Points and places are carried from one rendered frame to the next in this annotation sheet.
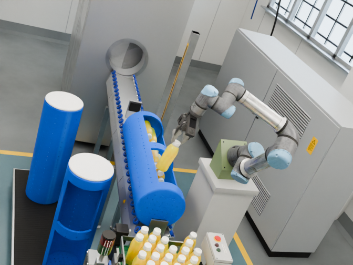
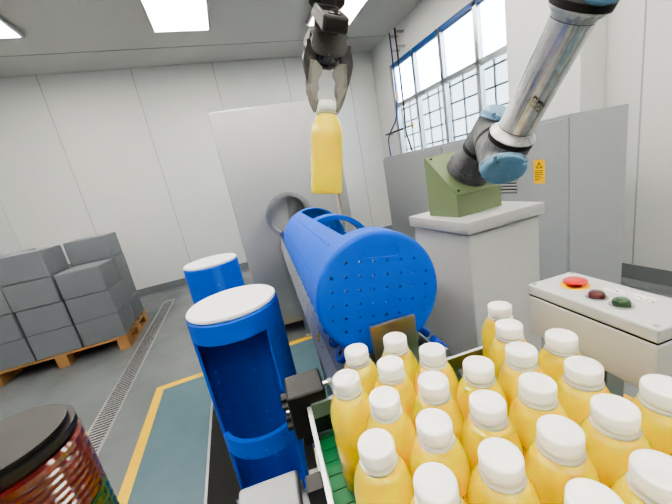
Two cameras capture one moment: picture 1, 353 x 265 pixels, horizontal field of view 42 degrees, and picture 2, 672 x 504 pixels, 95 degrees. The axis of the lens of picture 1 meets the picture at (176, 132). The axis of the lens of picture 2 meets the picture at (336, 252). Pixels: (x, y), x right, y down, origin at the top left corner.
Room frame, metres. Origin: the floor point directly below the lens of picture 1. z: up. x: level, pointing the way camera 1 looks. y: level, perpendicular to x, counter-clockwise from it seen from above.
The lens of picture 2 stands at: (1.45, -0.09, 1.36)
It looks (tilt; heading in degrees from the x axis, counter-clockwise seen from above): 14 degrees down; 9
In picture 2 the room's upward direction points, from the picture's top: 11 degrees counter-clockwise
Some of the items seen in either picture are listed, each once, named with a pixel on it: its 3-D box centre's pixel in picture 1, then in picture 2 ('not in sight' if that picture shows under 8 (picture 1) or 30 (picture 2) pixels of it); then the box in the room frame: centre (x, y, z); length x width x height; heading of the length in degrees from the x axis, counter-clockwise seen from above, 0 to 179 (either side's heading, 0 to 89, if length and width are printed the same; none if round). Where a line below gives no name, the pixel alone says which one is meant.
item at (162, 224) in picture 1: (156, 227); (394, 345); (2.04, -0.08, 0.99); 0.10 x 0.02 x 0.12; 111
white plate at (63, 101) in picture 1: (64, 101); (210, 261); (2.98, 0.85, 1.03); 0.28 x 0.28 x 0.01
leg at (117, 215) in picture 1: (122, 200); not in sight; (3.05, 0.22, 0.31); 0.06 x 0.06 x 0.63; 21
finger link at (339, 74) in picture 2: (184, 136); (337, 91); (2.16, -0.04, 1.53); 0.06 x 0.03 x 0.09; 23
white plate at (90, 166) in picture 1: (91, 166); (232, 302); (2.31, 0.41, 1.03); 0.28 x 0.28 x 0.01
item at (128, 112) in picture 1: (133, 110); not in sight; (3.29, 0.38, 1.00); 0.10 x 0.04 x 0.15; 111
